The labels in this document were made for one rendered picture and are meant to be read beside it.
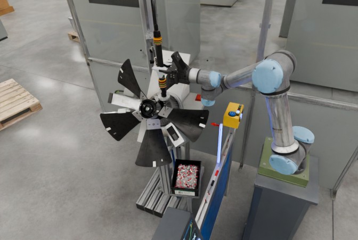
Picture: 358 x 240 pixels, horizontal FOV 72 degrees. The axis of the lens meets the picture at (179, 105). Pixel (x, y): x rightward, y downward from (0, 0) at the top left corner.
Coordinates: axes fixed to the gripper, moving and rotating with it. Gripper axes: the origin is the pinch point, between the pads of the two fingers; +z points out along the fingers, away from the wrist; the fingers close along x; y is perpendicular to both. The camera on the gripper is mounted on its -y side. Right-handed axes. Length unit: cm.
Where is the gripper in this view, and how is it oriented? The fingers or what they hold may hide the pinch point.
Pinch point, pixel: (155, 65)
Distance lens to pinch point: 134.7
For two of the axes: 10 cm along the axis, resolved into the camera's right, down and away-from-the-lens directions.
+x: 4.0, -5.9, 7.0
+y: 0.5, 7.8, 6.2
